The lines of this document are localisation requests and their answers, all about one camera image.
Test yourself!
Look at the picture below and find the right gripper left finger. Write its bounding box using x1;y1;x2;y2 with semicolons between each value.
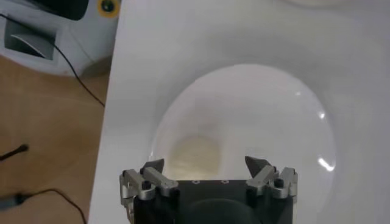
119;158;180;214

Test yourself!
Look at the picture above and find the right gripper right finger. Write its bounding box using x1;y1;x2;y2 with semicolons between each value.
244;155;299;203

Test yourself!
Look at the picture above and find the white steamed baozi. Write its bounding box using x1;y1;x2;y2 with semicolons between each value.
167;135;222;180

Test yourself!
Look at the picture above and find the white grey robot base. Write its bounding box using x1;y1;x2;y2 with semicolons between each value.
0;0;121;77

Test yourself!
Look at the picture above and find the white round plate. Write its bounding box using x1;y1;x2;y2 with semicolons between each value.
148;63;338;224

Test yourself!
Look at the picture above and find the thin black cable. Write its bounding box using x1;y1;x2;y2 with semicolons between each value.
0;12;106;108

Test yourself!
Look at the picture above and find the black cable with plug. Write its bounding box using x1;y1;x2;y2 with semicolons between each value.
0;144;30;162

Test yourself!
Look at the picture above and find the black cable with grey connector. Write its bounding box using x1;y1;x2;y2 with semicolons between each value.
0;188;88;224

